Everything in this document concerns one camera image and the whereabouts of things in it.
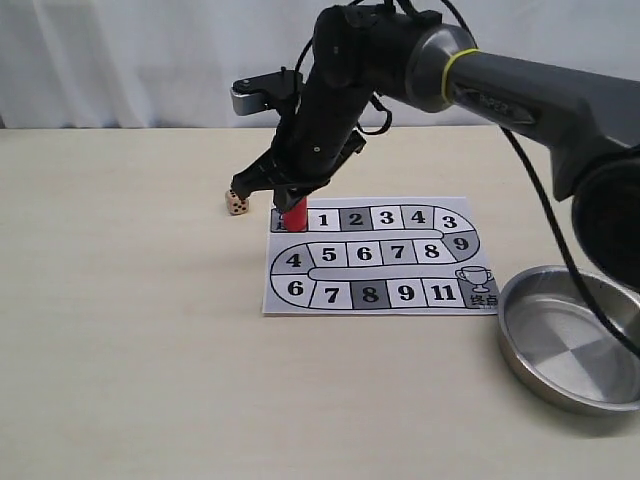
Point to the red cylinder game piece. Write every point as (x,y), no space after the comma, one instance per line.
(295,220)

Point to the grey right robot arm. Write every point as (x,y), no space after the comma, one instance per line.
(588,122)

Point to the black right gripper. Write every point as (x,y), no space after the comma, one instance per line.
(358,51)

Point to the wooden die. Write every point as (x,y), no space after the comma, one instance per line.
(234,204)

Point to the white curtain backdrop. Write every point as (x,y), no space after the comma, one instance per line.
(141,64)

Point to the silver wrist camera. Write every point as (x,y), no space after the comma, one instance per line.
(272,91)

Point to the paper number game board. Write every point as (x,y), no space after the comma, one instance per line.
(380,255)

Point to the round steel pan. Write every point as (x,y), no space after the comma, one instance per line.
(557,348)

